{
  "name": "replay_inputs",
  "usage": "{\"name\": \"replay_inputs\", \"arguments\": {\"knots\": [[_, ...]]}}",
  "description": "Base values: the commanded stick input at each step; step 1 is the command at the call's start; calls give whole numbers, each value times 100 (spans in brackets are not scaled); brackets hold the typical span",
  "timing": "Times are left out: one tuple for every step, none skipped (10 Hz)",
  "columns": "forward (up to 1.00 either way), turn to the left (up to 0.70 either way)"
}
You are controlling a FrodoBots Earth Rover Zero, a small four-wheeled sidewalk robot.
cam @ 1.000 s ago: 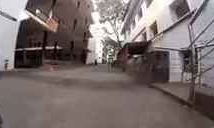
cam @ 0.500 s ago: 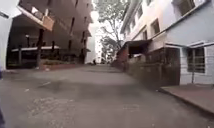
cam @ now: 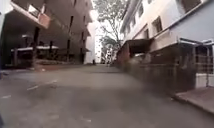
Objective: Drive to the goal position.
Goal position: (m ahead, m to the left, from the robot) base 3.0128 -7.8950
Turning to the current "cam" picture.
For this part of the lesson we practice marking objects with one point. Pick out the raised concrete kerb slab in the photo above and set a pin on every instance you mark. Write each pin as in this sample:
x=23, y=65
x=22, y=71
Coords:
x=203, y=99

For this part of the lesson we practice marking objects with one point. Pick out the brown multi-storey building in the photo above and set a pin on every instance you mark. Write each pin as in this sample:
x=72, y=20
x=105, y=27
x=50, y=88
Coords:
x=58, y=30

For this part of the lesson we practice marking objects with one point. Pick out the pale distant building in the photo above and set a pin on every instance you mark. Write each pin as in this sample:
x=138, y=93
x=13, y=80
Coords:
x=96, y=41

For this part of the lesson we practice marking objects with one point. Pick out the metal railing fence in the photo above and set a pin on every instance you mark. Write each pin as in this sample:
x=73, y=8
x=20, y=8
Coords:
x=168, y=68

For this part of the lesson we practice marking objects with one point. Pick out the grey asphalt road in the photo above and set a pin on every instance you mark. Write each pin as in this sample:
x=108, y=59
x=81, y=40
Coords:
x=95, y=96

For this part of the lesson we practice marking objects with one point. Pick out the white building with windows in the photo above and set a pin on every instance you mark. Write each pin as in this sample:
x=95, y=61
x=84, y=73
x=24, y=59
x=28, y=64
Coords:
x=168, y=23

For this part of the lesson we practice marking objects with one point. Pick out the tall leafy tree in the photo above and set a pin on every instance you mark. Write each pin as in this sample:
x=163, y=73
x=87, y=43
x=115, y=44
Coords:
x=110, y=20

